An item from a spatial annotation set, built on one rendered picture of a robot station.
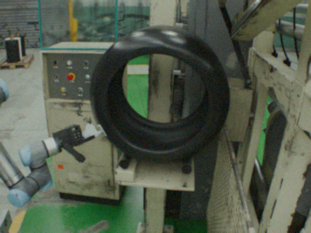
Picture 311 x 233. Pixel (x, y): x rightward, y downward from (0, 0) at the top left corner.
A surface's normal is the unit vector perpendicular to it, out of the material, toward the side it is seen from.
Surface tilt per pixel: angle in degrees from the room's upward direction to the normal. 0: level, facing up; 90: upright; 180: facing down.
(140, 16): 90
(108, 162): 90
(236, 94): 90
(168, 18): 90
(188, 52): 80
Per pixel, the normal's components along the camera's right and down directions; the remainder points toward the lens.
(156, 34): -0.09, -0.43
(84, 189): -0.11, 0.38
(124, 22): 0.13, 0.39
